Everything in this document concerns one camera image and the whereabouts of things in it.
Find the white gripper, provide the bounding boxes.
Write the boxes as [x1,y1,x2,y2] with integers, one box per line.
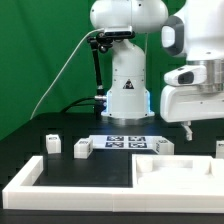
[160,85,224,141]

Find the white square tabletop part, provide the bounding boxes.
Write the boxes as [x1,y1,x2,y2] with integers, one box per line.
[132,154,224,195]

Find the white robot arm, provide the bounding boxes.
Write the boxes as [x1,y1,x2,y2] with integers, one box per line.
[90,0,224,140]

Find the fiducial marker sheet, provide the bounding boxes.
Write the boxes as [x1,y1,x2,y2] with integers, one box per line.
[90,135,162,149]

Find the white U-shaped obstacle fence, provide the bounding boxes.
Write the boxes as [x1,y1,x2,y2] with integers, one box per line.
[2,156,224,213]

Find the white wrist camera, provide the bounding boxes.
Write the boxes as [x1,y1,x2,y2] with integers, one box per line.
[164,65,207,86]

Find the black base cables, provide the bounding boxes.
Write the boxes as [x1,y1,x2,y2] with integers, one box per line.
[60,96,108,114]

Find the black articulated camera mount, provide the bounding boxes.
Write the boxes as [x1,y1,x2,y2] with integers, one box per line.
[87,36,112,119]

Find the black camera on mount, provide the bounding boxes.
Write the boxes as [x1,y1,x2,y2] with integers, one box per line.
[104,31,135,39]

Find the white camera cable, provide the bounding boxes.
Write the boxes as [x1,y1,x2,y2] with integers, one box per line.
[29,28,106,120]

